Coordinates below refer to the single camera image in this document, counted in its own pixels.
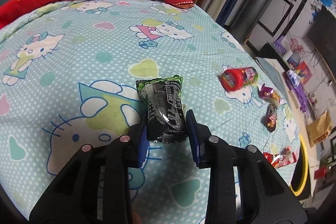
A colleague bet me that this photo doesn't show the purple snack wrapper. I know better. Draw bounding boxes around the purple snack wrapper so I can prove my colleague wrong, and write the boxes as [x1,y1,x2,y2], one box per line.
[259,84,283,106]

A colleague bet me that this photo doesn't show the black wall television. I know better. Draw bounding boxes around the black wall television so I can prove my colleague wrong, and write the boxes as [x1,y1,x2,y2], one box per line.
[307,6,336,63]

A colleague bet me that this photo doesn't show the dark chocolate bar wrapper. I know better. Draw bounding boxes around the dark chocolate bar wrapper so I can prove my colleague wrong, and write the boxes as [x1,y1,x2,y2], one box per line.
[264,104,277,132]

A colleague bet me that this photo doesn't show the black green snack packet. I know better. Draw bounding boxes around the black green snack packet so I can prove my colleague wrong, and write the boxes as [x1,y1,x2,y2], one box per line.
[135,75,187,143]

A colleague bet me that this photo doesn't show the brown paper bag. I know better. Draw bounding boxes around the brown paper bag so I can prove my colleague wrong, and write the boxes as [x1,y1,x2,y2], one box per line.
[306,110,334,147]

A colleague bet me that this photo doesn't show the Hello Kitty bed sheet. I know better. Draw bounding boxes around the Hello Kitty bed sheet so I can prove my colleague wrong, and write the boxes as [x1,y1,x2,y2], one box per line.
[1,0,299,218]

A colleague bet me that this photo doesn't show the white blue tissue pack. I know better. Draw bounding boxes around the white blue tissue pack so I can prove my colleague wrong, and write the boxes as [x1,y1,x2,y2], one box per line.
[286,70,301,86]

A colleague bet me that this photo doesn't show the silver tower air conditioner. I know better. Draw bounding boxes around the silver tower air conditioner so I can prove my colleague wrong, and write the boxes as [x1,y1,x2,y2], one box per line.
[230,0,272,44]

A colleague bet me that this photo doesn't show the red snack wrapper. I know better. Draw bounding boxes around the red snack wrapper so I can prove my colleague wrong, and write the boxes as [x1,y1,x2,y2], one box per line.
[263,147,298,169]

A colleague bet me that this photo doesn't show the coffee table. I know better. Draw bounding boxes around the coffee table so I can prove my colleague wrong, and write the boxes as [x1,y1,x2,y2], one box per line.
[255,57,309,143]

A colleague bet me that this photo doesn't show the red candy bottle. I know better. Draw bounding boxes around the red candy bottle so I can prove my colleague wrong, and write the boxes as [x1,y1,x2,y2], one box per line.
[219,67,259,92]

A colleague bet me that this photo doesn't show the colourful picture board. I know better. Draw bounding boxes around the colourful picture board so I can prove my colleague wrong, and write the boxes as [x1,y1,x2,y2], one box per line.
[294,61,313,85]

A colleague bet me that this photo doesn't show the red potted plant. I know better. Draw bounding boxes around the red potted plant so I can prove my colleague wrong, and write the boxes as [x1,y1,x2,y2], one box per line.
[314,153,335,180]

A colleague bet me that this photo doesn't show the purple box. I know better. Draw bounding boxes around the purple box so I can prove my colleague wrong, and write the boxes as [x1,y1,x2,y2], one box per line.
[273,35,287,56]

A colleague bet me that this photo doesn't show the white cylinder cup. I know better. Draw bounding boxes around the white cylinder cup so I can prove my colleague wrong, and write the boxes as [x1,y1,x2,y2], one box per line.
[282,50,293,61]

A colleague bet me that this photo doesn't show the yellow rimmed trash bin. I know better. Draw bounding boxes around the yellow rimmed trash bin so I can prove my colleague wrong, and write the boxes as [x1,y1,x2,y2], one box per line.
[290,134,310,198]

